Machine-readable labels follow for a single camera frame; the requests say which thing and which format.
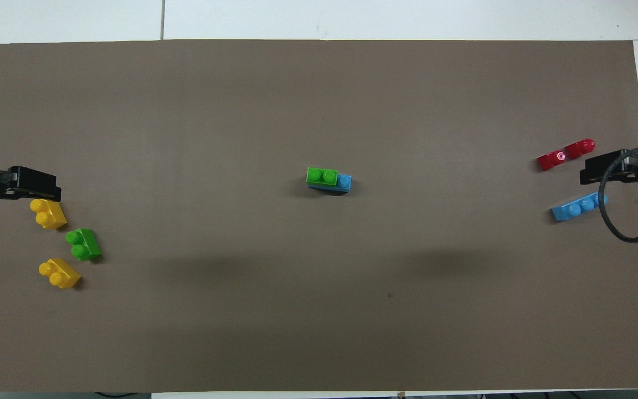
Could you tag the blue three-stud block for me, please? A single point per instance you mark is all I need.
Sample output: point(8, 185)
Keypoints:
point(344, 183)
point(576, 209)

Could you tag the green two-stud block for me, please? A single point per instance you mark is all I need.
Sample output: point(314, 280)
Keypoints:
point(86, 244)
point(322, 176)

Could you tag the small red rounded block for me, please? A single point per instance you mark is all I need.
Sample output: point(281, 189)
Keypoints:
point(549, 161)
point(580, 148)

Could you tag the yellow two-stud block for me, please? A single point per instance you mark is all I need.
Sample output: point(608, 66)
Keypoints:
point(63, 274)
point(50, 216)

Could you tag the brown table mat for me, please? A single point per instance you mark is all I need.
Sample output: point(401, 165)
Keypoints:
point(319, 310)

